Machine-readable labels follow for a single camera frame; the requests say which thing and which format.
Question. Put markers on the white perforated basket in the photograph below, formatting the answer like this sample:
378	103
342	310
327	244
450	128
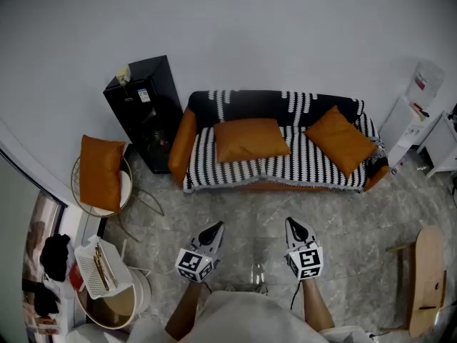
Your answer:
85	266

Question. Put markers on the small yellowish plastic packet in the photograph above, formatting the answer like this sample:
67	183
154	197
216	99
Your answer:
124	74

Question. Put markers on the black clothing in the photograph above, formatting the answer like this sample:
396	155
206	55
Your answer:
55	256

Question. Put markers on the clear water bottle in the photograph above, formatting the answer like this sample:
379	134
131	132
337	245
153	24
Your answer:
426	80

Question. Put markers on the wooden chair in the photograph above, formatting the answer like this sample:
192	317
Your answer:
426	281

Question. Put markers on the white cabinet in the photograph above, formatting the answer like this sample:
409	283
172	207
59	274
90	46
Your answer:
441	145

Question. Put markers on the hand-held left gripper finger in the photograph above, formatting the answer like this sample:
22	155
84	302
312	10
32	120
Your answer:
197	241
218	243

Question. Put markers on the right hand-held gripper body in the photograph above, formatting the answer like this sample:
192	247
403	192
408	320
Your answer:
307	263

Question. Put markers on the red booklet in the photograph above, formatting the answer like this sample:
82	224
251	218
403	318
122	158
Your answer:
75	279

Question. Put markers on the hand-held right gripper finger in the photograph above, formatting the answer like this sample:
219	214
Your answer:
310	237
288	239

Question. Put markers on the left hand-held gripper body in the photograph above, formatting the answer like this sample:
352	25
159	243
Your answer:
194	264

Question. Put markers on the black cabinet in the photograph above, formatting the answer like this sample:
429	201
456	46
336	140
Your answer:
150	120

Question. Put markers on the white round seat cushion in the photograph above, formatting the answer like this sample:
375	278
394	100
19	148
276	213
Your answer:
125	188

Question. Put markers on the gold metal utensil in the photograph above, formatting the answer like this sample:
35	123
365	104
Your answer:
101	270

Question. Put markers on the orange leather sofa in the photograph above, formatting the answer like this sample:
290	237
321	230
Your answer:
182	145

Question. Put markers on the orange pillow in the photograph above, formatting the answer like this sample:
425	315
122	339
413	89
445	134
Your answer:
339	141
250	139
100	173

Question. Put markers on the white shelf unit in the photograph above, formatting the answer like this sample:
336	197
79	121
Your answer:
400	127

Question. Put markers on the person's right forearm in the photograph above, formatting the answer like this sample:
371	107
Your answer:
316	306

